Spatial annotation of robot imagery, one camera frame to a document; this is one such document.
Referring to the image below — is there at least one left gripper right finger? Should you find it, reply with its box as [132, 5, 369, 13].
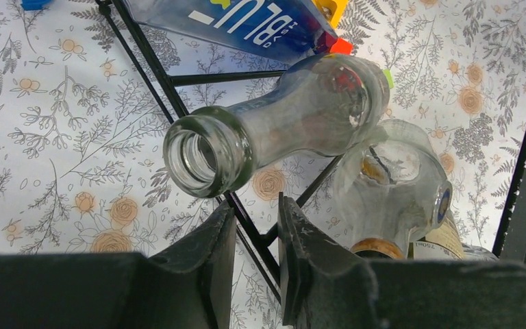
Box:
[277, 195, 377, 328]

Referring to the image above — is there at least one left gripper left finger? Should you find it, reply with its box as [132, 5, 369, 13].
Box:
[149, 202, 236, 328]

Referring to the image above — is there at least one short clear glass bottle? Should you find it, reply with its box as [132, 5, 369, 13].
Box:
[333, 119, 453, 259]

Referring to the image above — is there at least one black wire wine rack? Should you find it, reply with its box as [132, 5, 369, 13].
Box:
[95, 0, 343, 303]

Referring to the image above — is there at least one dark green wine bottle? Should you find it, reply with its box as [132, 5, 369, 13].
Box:
[408, 210, 499, 261]

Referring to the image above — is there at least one clear bottle black label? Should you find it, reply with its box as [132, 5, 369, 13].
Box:
[163, 53, 390, 198]

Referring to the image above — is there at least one blue triangular bottle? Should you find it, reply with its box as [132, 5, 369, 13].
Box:
[125, 0, 338, 64]

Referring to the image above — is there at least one blue bottle cap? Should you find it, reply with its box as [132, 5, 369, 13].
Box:
[21, 0, 52, 11]

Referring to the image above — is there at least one floral table mat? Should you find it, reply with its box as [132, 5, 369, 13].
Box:
[0, 0, 526, 329]

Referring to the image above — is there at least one green block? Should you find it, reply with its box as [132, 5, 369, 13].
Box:
[382, 69, 394, 89]

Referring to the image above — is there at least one red block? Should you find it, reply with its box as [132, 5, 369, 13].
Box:
[329, 38, 353, 55]

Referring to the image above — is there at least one yellow triangle block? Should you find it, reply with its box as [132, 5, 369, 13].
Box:
[312, 0, 349, 29]

